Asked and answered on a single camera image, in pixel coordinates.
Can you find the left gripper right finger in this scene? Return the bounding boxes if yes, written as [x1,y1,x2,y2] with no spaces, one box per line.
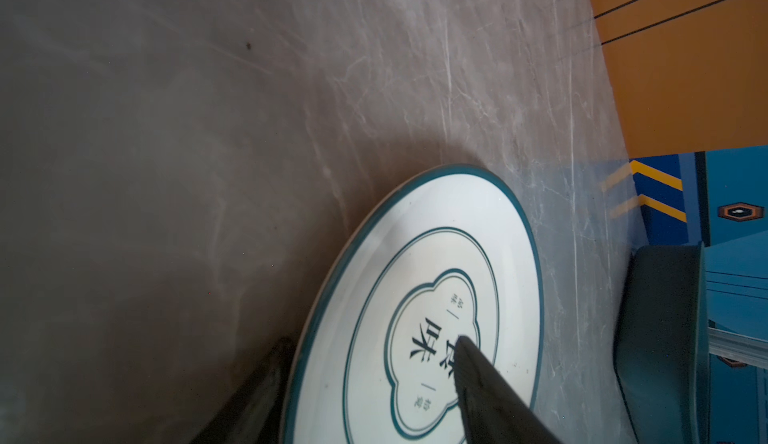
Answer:
[454,336,558,443]

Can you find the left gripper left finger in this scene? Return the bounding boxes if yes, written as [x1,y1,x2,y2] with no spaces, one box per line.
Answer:
[191,338,295,444]

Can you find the white flower pattern plate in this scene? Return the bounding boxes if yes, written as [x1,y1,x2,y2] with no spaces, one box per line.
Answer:
[280,164,544,443]

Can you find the teal plastic bin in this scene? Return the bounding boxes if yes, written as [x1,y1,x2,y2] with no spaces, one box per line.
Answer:
[613,246,710,443]

